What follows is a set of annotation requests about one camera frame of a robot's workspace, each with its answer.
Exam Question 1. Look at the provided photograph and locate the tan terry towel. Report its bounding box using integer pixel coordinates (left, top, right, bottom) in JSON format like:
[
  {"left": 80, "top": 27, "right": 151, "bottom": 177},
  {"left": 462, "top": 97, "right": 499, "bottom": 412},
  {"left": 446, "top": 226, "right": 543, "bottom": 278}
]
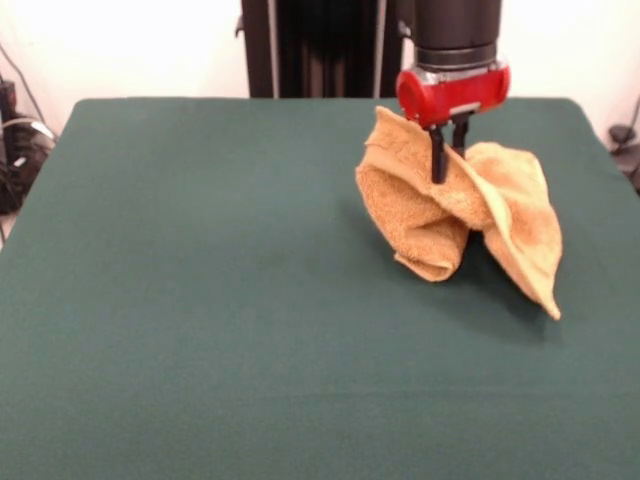
[{"left": 355, "top": 104, "right": 565, "bottom": 321}]

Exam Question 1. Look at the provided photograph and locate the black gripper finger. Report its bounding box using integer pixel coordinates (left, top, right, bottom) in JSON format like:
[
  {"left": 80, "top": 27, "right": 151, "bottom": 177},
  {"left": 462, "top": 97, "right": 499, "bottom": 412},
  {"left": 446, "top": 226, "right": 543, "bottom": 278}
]
[
  {"left": 451, "top": 117, "right": 471, "bottom": 156},
  {"left": 428, "top": 124, "right": 450, "bottom": 185}
]

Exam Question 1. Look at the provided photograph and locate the black cable heap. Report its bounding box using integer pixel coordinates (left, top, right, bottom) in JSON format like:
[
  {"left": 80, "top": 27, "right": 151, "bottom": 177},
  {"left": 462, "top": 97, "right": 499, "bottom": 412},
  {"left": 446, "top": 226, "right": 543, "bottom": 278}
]
[{"left": 0, "top": 117, "right": 57, "bottom": 216}]

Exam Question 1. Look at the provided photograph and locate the black plug adapter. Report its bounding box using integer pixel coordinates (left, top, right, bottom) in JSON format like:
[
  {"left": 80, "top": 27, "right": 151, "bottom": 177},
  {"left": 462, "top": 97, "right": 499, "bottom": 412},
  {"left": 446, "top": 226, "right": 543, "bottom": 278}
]
[{"left": 0, "top": 79, "right": 19, "bottom": 119}]

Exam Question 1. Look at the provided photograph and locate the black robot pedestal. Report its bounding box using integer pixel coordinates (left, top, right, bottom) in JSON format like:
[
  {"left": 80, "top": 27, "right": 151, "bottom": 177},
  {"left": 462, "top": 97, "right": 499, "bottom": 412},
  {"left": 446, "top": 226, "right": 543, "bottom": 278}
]
[{"left": 234, "top": 0, "right": 416, "bottom": 99}]

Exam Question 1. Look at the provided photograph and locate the black rounded device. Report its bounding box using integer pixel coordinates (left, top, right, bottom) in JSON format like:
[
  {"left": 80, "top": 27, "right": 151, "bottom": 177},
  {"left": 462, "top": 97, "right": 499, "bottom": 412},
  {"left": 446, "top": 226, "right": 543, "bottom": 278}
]
[{"left": 607, "top": 124, "right": 640, "bottom": 196}]

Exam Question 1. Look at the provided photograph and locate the dark green table cloth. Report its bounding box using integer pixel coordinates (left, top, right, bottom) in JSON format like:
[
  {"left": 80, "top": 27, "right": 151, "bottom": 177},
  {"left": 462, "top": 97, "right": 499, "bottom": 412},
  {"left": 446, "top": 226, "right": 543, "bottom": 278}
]
[{"left": 0, "top": 96, "right": 640, "bottom": 480}]

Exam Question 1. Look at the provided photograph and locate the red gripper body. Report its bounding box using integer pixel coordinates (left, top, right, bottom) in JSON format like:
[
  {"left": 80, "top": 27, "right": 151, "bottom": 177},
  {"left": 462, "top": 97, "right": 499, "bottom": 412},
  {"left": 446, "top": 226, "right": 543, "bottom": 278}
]
[{"left": 396, "top": 55, "right": 512, "bottom": 126}]

